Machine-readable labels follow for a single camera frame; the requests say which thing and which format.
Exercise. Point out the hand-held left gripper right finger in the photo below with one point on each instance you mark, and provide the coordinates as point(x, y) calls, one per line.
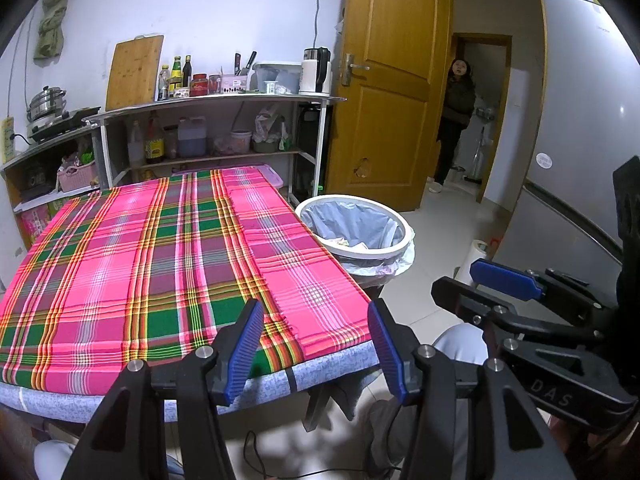
point(387, 355)

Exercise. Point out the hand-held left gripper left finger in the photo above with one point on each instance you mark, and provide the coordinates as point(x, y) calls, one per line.
point(245, 350)

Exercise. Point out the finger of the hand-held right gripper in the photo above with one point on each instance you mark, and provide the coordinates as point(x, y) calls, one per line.
point(505, 280)
point(465, 305)

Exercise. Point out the white round trash bin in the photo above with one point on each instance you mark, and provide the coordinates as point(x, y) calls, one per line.
point(370, 252)

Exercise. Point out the blue bin liner bag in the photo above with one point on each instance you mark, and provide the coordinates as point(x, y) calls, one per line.
point(350, 220)

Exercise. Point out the person's right forearm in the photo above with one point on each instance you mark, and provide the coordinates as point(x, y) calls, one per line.
point(600, 456)

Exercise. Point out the white paper roll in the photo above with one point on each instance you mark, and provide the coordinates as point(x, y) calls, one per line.
point(472, 261)

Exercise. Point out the person's right leg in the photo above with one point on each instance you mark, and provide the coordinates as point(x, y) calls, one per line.
point(457, 342)

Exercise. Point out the person's leg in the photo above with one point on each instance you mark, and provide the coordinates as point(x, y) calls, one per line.
point(55, 460)
point(457, 342)

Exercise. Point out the black table leg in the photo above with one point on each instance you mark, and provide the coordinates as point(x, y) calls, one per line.
point(315, 405)

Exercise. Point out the pink plaid tablecloth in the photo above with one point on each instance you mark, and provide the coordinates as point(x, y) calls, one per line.
point(125, 260)

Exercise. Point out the green plastic bottle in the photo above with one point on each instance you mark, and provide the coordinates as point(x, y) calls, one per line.
point(316, 190)

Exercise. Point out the storage box with lilac lid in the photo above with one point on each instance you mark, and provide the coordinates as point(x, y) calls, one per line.
point(272, 176)

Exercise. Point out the grey refrigerator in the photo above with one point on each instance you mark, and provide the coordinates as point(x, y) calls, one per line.
point(575, 110)

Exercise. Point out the wooden door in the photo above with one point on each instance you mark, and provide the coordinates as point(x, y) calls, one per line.
point(390, 135)

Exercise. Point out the pink tub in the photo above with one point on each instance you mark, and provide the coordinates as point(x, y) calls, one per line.
point(241, 143)

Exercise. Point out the blue plastic jug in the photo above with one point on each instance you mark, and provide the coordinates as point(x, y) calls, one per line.
point(191, 139)

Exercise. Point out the dark jar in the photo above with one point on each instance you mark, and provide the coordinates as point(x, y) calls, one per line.
point(171, 145)

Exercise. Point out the white plastic bag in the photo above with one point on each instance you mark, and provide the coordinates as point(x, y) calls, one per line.
point(267, 132)

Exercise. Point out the person's left leg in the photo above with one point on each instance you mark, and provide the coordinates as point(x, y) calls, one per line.
point(55, 460)

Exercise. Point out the cooking oil bottle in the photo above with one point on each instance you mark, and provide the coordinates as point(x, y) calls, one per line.
point(154, 144)

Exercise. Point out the black thermos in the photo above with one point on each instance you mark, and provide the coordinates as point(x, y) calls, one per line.
point(307, 127)

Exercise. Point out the white plastic bottle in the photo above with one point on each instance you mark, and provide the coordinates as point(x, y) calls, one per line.
point(135, 146)

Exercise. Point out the green cardboard box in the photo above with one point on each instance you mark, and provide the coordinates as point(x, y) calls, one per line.
point(57, 205)

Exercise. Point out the pink basket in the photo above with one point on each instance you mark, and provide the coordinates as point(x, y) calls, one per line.
point(75, 176)

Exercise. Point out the pink cardboard box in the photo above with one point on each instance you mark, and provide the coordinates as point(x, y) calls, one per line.
point(32, 221)

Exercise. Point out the metal shelf unit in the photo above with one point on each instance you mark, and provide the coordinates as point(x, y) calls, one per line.
point(200, 102)

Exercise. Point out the small white cup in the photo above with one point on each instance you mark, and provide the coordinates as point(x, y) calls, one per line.
point(270, 87)

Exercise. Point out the pink knife holder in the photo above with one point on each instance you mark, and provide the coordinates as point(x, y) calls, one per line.
point(234, 85)

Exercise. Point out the small patterned bowl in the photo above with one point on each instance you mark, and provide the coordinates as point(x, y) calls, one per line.
point(181, 92)

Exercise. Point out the small glass jar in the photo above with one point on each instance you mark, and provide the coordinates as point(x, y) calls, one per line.
point(214, 85)

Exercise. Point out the red jar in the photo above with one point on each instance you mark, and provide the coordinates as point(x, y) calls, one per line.
point(199, 85)

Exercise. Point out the clear glass bottle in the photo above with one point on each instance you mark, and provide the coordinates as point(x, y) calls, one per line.
point(164, 84)

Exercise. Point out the white and black kettle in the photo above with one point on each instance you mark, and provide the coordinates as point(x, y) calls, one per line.
point(316, 70)

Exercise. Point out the clear plastic storage container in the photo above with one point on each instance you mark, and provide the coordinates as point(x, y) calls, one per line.
point(282, 72)

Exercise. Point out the green bottle with yellow label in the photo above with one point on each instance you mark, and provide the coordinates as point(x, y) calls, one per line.
point(176, 77)

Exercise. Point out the low side shelf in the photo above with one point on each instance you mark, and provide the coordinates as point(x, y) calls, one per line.
point(50, 143)

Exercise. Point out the dark sauce bottle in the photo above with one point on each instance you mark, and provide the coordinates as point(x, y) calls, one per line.
point(187, 71)

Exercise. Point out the black cooktop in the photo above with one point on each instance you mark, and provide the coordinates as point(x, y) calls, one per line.
point(62, 122)

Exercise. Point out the bamboo cutting board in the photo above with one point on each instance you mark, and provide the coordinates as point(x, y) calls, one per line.
point(135, 72)

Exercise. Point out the steel pot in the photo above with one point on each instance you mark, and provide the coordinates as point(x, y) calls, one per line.
point(46, 105)

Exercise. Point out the yellow power strip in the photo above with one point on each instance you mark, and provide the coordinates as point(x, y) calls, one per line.
point(7, 137)

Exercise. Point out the hanging green cloth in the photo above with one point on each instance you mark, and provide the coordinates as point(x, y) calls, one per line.
point(50, 20)

